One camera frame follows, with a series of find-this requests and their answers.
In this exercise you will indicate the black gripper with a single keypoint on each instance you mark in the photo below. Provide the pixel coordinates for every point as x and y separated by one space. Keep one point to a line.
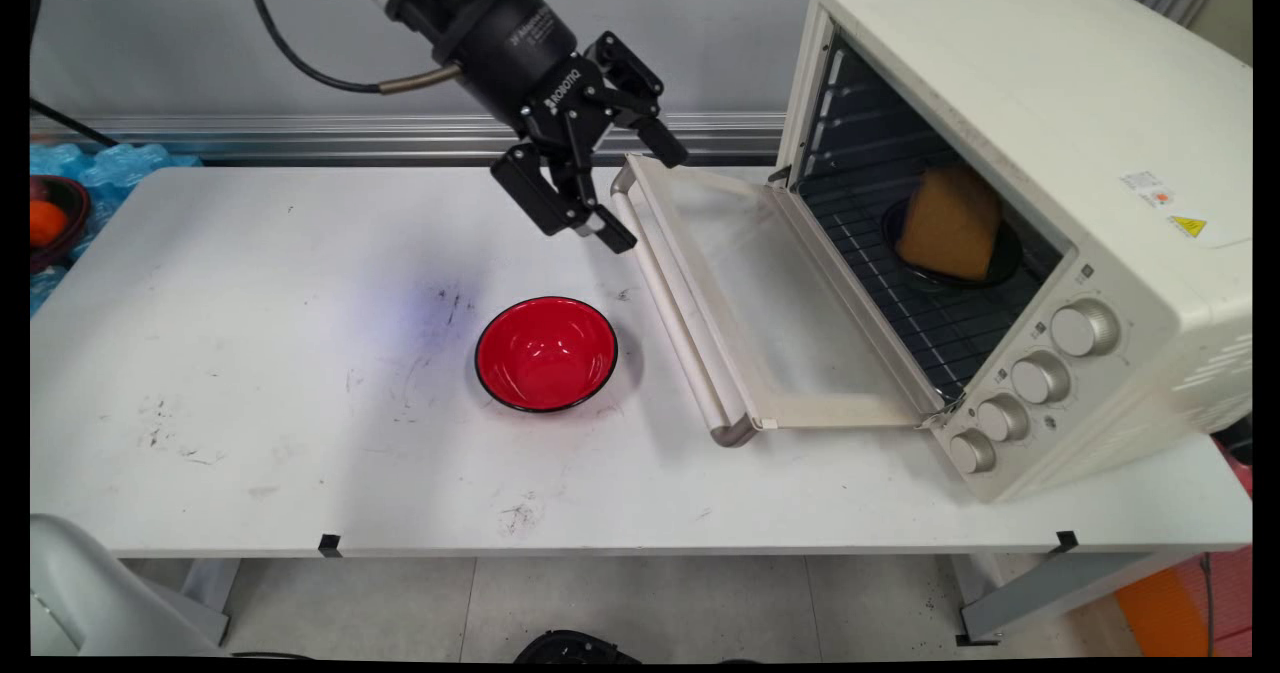
500 38

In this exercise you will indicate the brown bread slice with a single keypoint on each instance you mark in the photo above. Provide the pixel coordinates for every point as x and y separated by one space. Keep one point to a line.
950 223

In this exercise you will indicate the red bowl with black rim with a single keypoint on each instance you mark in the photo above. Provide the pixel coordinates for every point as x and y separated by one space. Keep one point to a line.
545 353

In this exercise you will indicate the cream toaster oven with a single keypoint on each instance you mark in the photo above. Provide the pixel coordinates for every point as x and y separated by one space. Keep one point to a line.
1000 53

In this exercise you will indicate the black plate in oven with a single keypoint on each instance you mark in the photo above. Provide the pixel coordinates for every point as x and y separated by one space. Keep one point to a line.
1010 253

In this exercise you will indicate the black tape strip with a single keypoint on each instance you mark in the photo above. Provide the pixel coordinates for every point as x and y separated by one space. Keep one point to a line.
329 545
1066 541

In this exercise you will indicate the small silver oven knob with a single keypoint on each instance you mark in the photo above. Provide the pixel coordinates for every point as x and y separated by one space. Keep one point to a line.
972 451

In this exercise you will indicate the black object on floor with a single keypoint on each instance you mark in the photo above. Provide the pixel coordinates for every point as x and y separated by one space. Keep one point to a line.
575 648

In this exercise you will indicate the dark bowl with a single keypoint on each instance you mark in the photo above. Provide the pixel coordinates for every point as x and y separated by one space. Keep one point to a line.
78 203

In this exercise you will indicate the large silver oven knob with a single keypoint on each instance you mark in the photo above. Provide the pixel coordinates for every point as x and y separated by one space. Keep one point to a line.
1085 328

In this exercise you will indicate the orange fruit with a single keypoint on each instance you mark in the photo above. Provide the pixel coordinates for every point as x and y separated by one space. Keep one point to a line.
46 223

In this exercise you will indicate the white label sticker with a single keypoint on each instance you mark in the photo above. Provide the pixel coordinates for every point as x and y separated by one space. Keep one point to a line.
1148 189

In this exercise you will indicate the grey table leg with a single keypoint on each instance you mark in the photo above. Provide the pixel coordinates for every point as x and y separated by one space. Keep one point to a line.
210 593
1060 588

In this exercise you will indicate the yellow warning sticker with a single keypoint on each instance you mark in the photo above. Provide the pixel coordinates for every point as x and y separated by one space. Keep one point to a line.
1188 227

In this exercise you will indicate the grey chair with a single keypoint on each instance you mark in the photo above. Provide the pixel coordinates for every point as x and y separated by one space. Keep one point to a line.
90 583

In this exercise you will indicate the orange box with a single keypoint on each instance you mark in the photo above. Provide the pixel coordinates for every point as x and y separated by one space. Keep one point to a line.
1160 613

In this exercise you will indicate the red crate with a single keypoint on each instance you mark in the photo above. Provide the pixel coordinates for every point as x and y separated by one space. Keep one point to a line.
1232 593

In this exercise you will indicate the aluminium rail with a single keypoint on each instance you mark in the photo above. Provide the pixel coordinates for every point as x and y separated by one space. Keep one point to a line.
300 138

